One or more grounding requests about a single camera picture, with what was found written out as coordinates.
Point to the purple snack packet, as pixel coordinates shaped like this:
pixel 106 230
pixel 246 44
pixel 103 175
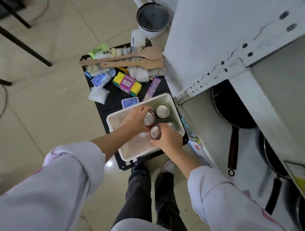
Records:
pixel 152 88

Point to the white plastic cup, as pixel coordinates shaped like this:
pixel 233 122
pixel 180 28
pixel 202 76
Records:
pixel 137 38

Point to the person's left hand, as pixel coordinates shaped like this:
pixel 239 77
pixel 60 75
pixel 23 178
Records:
pixel 134 122

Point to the white printed carton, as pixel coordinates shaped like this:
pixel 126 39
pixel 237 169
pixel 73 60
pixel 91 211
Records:
pixel 199 147

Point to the white metal shelf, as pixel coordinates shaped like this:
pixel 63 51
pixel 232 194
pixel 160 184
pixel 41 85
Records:
pixel 214 42

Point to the clear plastic bag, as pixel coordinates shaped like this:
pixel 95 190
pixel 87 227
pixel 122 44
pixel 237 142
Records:
pixel 98 95

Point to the yellow green box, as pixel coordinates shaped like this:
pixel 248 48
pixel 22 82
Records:
pixel 296 176

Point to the white folded cloth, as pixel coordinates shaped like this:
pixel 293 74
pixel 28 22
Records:
pixel 139 74

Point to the wooden spoon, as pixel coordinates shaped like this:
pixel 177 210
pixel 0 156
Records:
pixel 147 53

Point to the silver top drink can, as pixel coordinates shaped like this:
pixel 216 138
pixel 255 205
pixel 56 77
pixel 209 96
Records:
pixel 154 132
pixel 149 119
pixel 172 126
pixel 162 111

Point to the dark round pan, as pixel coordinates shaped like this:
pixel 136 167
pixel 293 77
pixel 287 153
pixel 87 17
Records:
pixel 296 209

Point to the black tray table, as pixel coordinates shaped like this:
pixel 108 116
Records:
pixel 114 95

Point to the person's right thumb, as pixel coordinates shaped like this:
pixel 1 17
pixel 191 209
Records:
pixel 156 141

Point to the yellow green sponge pack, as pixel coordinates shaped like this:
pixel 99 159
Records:
pixel 127 83

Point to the person's left fingers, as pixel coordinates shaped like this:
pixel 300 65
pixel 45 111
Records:
pixel 143 110

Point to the person's black trousers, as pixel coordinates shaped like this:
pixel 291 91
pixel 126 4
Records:
pixel 143 197

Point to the green wipes packet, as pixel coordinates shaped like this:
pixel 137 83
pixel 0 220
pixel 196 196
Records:
pixel 99 50

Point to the black table legs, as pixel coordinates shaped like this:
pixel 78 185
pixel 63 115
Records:
pixel 23 45

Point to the rainbow striped packet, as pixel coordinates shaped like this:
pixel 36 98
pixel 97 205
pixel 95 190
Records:
pixel 158 72

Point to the white plastic bin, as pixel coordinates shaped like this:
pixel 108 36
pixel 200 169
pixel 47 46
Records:
pixel 140 145

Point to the person's right hand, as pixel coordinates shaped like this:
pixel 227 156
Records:
pixel 170 141

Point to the person's white shoe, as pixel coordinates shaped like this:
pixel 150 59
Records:
pixel 168 166

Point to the person's right forearm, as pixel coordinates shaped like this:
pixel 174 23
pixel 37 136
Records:
pixel 214 190

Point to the wooden spatula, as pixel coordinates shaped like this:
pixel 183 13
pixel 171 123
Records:
pixel 143 63

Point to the person's left forearm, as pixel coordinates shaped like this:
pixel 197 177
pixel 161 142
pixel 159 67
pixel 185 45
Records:
pixel 78 164

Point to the blue floss box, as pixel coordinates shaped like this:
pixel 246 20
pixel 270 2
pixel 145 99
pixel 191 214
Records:
pixel 129 102
pixel 100 80

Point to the white pot with glass lid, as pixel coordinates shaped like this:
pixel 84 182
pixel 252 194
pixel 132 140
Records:
pixel 152 19

